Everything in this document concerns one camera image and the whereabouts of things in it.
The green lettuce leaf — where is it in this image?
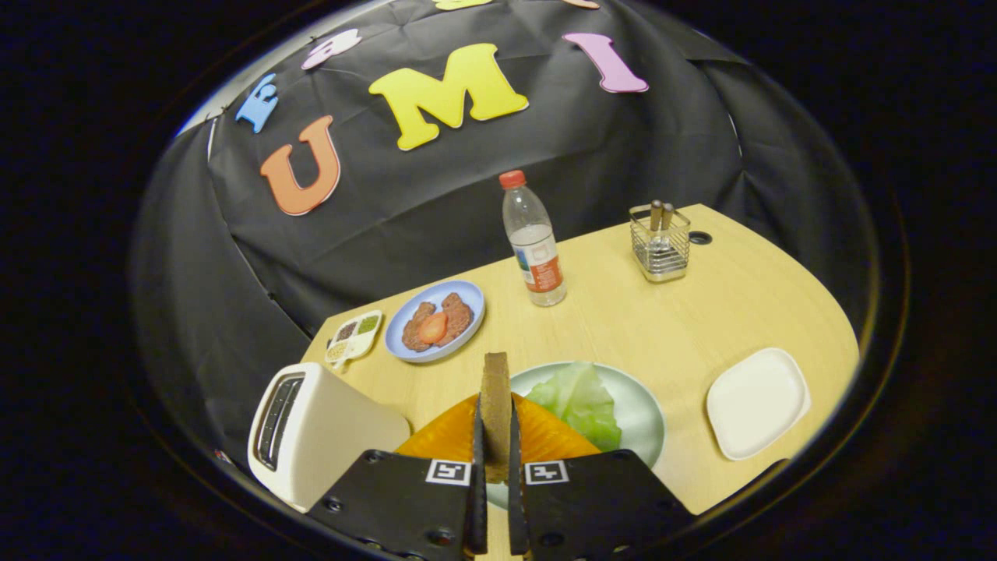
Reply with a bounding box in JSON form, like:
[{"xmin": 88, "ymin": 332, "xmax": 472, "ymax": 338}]
[{"xmin": 526, "ymin": 361, "xmax": 623, "ymax": 452}]

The clear bottle with red cap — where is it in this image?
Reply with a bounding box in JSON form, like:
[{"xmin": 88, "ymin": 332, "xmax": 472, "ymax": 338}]
[{"xmin": 499, "ymin": 169, "xmax": 568, "ymax": 308}]

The small white square dish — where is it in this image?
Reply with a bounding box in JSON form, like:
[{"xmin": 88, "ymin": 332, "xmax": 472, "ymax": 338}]
[{"xmin": 706, "ymin": 348, "xmax": 812, "ymax": 461}]

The brown meat patty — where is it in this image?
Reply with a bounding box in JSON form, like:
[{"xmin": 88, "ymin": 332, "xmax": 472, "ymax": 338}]
[
  {"xmin": 438, "ymin": 293, "xmax": 474, "ymax": 348},
  {"xmin": 401, "ymin": 302, "xmax": 437, "ymax": 352}
]

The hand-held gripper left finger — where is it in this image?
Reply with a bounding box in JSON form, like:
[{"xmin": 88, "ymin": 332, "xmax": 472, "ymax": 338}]
[{"xmin": 308, "ymin": 393, "xmax": 488, "ymax": 561}]

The white toaster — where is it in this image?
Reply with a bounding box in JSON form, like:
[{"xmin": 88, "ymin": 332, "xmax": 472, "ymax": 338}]
[{"xmin": 248, "ymin": 362, "xmax": 411, "ymax": 513}]

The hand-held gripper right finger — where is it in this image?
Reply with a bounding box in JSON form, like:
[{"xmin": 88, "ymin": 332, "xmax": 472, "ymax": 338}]
[{"xmin": 509, "ymin": 393, "xmax": 694, "ymax": 561}]

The pale green plate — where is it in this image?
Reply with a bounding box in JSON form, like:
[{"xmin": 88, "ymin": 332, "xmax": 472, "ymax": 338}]
[{"xmin": 487, "ymin": 361, "xmax": 667, "ymax": 511}]

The white divided seasoning tray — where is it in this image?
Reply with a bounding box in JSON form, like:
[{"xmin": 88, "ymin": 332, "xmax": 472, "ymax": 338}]
[{"xmin": 325, "ymin": 310, "xmax": 384, "ymax": 371}]

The metal wire cutlery holder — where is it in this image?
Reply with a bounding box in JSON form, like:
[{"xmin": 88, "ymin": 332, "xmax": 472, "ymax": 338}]
[{"xmin": 629, "ymin": 201, "xmax": 692, "ymax": 283}]

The brown toast bread slice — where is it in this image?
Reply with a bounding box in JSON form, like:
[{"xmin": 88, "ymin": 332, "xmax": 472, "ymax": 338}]
[{"xmin": 481, "ymin": 352, "xmax": 513, "ymax": 483}]

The blue plate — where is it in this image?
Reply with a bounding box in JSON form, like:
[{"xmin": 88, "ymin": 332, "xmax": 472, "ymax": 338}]
[{"xmin": 385, "ymin": 280, "xmax": 486, "ymax": 364}]

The black backdrop cloth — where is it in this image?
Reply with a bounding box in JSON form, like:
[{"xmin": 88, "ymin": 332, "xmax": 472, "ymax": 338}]
[{"xmin": 129, "ymin": 0, "xmax": 881, "ymax": 468}]

